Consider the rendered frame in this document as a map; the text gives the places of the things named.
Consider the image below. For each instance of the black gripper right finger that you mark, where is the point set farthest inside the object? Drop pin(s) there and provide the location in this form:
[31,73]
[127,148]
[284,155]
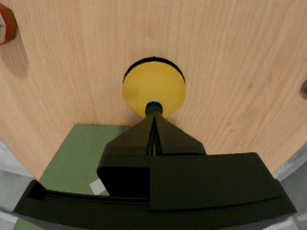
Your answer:
[170,140]

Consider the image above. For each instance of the small spice jar with black lid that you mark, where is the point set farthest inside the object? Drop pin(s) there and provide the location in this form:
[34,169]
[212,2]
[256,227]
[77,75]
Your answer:
[7,25]

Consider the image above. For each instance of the blue and grey flat box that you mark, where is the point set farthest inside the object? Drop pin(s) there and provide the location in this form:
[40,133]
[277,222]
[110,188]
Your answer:
[304,86]

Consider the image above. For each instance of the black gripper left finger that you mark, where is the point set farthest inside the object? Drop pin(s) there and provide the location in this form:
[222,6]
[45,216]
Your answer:
[139,139]

